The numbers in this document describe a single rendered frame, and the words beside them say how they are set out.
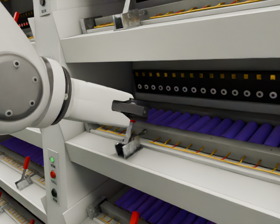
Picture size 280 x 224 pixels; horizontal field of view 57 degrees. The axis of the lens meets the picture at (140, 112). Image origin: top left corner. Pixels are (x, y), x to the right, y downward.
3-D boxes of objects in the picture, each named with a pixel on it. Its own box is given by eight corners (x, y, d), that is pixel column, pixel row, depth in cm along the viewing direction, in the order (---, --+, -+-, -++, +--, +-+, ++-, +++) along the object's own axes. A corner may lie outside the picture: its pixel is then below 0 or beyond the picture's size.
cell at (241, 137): (245, 126, 43) (228, 145, 38) (250, 118, 42) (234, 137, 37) (255, 133, 42) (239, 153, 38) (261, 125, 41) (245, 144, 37)
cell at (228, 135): (246, 130, 43) (229, 148, 39) (235, 128, 44) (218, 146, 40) (245, 120, 42) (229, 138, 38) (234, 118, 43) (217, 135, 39)
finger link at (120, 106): (83, 105, 33) (90, 106, 39) (143, 115, 33) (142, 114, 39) (85, 96, 33) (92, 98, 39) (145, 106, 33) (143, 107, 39)
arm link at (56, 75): (4, 121, 33) (27, 122, 35) (37, 132, 27) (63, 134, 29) (15, 55, 33) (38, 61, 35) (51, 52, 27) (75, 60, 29)
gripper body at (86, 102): (20, 118, 34) (88, 125, 43) (61, 131, 28) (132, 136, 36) (29, 63, 35) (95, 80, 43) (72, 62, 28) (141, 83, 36)
